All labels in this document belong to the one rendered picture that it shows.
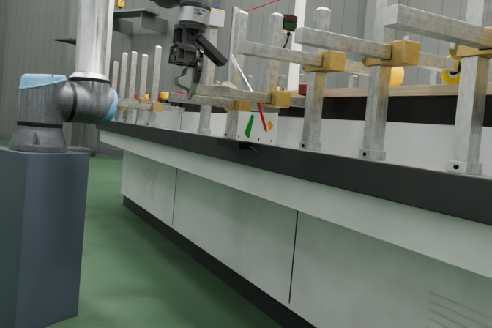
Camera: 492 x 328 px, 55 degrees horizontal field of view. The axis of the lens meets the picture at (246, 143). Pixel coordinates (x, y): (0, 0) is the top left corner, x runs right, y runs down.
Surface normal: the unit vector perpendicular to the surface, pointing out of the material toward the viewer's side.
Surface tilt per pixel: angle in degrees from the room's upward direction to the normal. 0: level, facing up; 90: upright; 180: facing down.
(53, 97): 90
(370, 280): 90
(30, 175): 90
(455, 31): 90
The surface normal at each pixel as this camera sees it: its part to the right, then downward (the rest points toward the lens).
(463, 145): -0.88, -0.06
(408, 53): 0.48, 0.07
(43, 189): 0.84, 0.10
